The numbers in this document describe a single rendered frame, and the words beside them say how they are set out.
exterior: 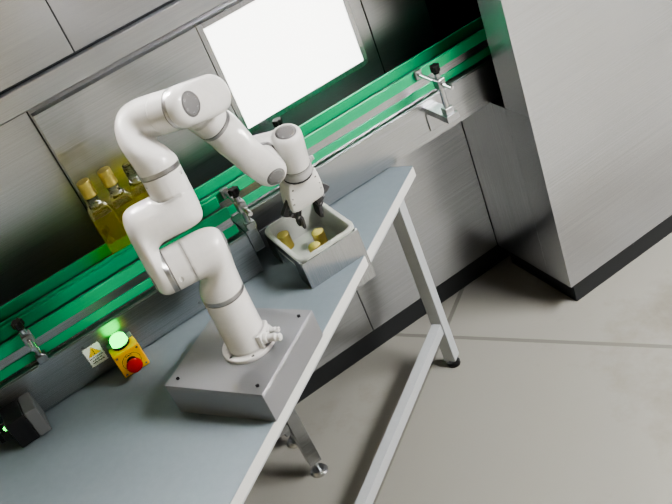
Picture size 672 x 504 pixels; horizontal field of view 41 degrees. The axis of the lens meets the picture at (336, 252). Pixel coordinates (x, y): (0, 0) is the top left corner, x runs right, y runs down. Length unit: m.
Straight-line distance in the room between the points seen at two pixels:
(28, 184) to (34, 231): 0.13
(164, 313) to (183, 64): 0.65
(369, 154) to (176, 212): 0.86
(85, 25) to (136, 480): 1.10
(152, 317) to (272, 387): 0.50
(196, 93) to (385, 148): 0.87
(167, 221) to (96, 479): 0.62
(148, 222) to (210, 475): 0.54
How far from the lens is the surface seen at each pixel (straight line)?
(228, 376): 2.00
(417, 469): 2.76
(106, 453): 2.15
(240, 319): 1.95
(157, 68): 2.41
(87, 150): 2.41
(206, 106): 1.84
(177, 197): 1.82
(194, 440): 2.04
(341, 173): 2.51
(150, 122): 1.82
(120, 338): 2.26
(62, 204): 2.47
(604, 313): 3.04
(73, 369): 2.32
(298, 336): 2.02
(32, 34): 2.34
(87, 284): 2.33
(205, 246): 1.85
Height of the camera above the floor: 2.07
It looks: 34 degrees down
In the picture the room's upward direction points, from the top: 23 degrees counter-clockwise
